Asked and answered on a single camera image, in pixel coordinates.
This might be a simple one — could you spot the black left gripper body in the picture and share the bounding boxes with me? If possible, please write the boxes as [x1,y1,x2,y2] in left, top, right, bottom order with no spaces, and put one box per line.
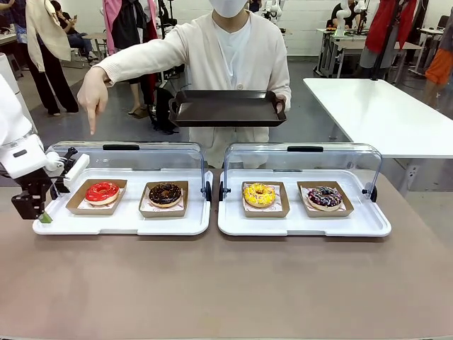
[19,172,55,196]

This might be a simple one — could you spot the red glazed donut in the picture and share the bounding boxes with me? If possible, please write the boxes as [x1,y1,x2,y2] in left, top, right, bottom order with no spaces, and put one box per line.
[84,181,120,208]
[65,178,128,216]

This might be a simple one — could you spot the dark brown serving tray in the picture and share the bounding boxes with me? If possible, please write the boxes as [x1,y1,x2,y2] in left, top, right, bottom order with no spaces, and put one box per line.
[168,89,287,129]

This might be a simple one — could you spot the dark purple sprinkled donut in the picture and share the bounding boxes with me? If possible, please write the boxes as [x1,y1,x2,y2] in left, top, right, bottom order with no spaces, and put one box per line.
[296,180,355,218]

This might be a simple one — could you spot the person's right forearm cream sleeve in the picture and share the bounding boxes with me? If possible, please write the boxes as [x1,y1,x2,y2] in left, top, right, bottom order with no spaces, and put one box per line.
[94,40,157,85]

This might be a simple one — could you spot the person's left forearm cream sleeve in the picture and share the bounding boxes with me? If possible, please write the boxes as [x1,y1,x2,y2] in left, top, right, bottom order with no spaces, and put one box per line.
[268,52,293,109]

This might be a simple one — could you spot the paper liner under red donut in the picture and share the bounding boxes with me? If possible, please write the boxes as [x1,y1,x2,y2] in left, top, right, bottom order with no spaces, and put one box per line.
[76,186,126,210]

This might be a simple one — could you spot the paper liner under chocolate donut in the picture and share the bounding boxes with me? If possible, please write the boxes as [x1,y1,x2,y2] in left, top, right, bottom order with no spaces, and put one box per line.
[140,186,185,213]

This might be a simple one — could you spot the chocolate sprinkled donut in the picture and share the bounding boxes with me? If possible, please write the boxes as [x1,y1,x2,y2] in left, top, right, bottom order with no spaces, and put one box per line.
[147,181,183,208]

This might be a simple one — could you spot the yellow sprinkled donut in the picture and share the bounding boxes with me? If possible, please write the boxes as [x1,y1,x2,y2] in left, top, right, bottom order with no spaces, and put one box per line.
[241,181,291,219]
[242,182,277,209]

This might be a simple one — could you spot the person's torso cream cardigan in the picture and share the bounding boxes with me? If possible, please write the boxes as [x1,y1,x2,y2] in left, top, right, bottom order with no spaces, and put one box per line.
[94,0,293,169]

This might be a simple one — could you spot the paper liner under yellow donut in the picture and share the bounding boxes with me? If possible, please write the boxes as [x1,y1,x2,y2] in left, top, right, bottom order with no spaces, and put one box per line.
[243,183,287,213]

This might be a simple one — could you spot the paper liner under purple donut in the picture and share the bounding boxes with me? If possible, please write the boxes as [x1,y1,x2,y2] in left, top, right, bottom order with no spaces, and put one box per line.
[300,186,346,214]

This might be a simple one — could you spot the purple glazed donut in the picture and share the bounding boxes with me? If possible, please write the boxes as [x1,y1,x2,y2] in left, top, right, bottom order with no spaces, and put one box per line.
[306,186,344,213]

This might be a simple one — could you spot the person's right hand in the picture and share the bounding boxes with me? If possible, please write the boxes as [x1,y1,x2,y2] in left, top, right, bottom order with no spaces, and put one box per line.
[76,66,110,136]

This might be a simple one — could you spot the white plastic display tray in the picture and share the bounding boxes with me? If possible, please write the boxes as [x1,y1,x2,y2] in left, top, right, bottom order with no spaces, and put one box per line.
[32,167,214,237]
[217,168,393,238]

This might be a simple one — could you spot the white air purifier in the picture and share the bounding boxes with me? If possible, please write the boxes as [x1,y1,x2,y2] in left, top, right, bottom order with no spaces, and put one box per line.
[0,52,20,96]

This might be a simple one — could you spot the black bag on floor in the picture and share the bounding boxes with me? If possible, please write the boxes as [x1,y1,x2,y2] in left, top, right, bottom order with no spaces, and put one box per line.
[151,86,180,135]

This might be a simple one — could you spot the seated bystander with phone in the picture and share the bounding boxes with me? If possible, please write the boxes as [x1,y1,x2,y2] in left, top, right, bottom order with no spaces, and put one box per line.
[50,0,101,62]

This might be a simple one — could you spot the bystander cream jacket black trousers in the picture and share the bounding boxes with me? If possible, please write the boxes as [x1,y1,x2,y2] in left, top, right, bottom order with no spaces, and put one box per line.
[24,0,80,118]

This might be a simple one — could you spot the pink hanging garment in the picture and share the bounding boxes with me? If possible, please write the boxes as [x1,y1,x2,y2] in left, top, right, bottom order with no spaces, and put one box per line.
[102,0,123,56]

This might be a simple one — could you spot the dark red hanging garment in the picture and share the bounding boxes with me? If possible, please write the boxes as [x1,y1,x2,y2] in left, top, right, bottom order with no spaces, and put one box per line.
[142,0,159,104]

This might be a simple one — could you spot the white face mask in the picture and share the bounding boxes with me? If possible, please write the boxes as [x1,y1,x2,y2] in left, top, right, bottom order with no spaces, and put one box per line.
[211,0,247,18]

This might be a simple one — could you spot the grey background work table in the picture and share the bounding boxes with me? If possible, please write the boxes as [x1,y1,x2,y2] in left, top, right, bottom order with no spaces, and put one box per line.
[316,27,424,78]

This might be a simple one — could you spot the white side table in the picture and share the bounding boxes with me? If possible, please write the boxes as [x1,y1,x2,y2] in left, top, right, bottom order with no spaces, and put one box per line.
[302,77,453,160]

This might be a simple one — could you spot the black garment stand pole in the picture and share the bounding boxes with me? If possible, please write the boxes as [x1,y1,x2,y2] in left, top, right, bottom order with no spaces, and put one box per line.
[370,0,403,81]

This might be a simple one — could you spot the red hanging vest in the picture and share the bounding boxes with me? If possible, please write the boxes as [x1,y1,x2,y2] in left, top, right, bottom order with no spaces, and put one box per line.
[365,0,419,55]

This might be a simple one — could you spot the bystander orange trousers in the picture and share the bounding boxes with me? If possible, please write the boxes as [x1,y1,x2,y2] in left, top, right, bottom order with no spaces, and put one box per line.
[424,47,453,86]

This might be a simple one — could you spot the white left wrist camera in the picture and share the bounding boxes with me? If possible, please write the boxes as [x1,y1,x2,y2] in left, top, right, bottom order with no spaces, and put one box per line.
[63,152,90,189]

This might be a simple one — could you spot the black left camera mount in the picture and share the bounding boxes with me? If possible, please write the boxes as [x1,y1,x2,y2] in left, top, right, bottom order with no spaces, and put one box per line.
[57,147,79,178]

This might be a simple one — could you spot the clear display lid black handle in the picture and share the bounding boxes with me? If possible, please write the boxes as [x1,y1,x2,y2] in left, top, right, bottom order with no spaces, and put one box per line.
[219,142,384,204]
[45,140,213,203]

